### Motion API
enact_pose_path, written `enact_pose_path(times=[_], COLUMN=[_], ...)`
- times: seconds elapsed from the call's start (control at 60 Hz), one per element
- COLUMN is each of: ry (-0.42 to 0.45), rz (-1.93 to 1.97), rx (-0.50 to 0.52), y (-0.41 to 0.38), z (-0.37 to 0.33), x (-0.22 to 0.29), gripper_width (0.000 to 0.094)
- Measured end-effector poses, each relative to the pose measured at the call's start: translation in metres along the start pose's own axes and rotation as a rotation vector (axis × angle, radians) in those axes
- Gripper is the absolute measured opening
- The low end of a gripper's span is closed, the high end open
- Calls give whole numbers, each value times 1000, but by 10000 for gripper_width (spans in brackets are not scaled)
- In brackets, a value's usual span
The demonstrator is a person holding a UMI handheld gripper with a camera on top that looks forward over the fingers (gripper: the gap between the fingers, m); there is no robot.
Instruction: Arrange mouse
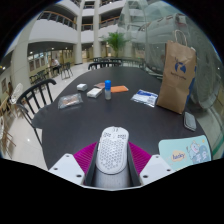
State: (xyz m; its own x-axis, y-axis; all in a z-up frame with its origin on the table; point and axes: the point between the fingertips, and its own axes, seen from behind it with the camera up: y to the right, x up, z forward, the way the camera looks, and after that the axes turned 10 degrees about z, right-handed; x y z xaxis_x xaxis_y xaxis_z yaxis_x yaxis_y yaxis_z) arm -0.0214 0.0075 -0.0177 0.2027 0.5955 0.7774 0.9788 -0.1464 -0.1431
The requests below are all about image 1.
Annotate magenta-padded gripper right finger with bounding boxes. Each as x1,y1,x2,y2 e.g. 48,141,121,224
127,141,176,187

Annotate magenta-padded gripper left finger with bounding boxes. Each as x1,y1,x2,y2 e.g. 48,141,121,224
48,141,100,187

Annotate white perforated computer mouse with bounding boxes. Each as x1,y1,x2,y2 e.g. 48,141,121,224
94,125,132,188

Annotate light green cartoon mouse pad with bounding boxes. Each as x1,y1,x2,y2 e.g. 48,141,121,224
158,134,213,172

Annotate black spindle-back chair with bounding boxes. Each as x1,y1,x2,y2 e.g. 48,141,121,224
15,78,58,146

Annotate clear plastic bag with contents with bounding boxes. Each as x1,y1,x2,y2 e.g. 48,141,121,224
57,93,84,110

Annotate white and blue packet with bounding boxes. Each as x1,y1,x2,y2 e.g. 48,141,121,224
130,89,159,108

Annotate white lattice-back chair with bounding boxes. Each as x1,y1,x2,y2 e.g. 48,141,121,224
0,114,16,158
9,82,24,106

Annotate white oblong box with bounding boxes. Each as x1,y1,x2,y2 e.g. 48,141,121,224
86,87,103,99

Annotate small white box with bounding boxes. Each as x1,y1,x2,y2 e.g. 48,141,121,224
76,83,89,92

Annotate orange flat card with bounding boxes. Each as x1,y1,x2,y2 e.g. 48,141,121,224
110,85,130,94

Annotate small blue-capped clear bottle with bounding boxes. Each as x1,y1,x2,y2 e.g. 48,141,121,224
104,79,113,101

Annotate brown flat pouch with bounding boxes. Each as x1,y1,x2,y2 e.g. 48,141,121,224
93,82,106,90

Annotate brown paper carrier bag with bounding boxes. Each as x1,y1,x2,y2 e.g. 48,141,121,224
156,29,198,115

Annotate group of black chairs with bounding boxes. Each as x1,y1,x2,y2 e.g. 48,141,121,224
29,61,74,84

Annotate person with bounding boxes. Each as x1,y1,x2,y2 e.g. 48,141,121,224
50,58,62,76

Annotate black chairs beside table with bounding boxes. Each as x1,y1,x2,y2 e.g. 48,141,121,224
87,57,123,70

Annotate large white cylindrical exhibit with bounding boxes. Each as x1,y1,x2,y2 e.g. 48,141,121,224
133,13,224,108

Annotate green potted palm plant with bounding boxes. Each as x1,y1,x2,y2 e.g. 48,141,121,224
101,32,129,58

